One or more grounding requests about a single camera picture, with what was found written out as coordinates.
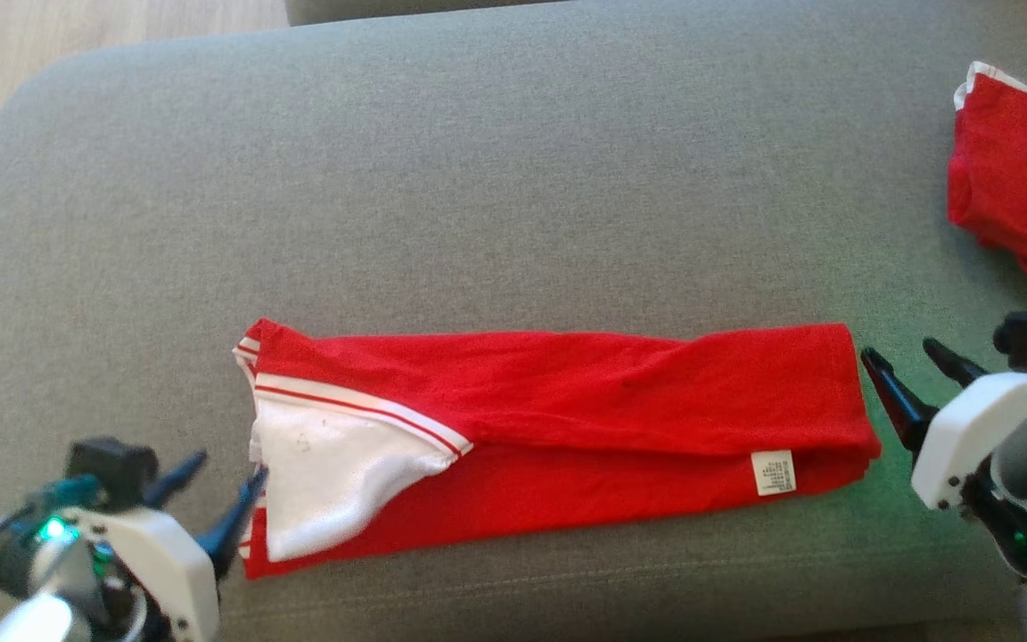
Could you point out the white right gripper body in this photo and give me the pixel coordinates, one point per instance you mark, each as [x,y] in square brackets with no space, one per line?
[968,428]

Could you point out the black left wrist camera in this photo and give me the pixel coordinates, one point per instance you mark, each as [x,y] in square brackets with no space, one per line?
[112,468]

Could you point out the red shorts with white stripe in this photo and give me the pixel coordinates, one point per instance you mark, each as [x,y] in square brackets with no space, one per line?
[1022,178]

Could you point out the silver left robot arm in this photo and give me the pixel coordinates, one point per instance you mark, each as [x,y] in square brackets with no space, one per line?
[41,615]

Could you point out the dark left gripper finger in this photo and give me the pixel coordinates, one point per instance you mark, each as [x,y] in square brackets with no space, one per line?
[173,481]
[233,530]

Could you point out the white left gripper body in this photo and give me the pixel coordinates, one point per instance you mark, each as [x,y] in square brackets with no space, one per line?
[175,571]

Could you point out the red jersey with white sleeves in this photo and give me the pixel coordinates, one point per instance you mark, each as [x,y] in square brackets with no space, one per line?
[612,392]

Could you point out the wide sofa seat cushion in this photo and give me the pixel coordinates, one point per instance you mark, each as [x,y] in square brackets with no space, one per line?
[522,178]

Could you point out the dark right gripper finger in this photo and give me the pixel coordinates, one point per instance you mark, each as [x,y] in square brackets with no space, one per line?
[955,364]
[904,406]

